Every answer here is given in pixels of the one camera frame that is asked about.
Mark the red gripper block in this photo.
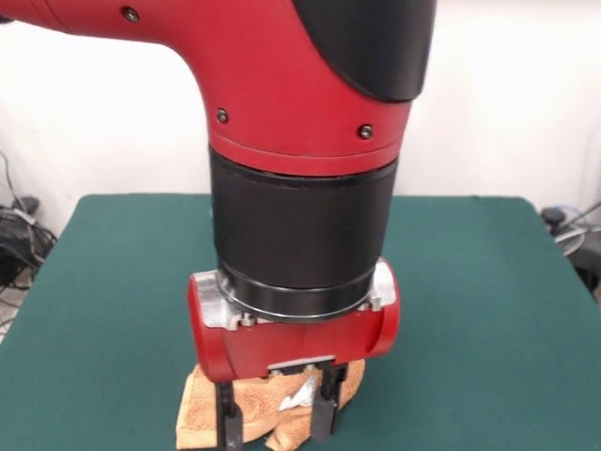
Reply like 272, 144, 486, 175
187, 260, 403, 451

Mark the orange terry towel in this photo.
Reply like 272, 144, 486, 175
176, 357, 366, 451

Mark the dark green table cloth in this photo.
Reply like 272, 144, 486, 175
0, 194, 601, 451

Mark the silver round stand base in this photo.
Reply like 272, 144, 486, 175
553, 225, 588, 257

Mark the black chair base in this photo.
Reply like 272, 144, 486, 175
573, 243, 601, 302

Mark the black cable bundle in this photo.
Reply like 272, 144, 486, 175
0, 149, 60, 330

